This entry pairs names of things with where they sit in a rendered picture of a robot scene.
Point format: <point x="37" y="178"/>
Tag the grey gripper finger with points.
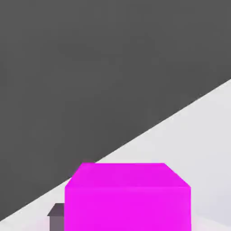
<point x="56" y="219"/>

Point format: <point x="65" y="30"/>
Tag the small magenta cube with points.
<point x="126" y="202"/>

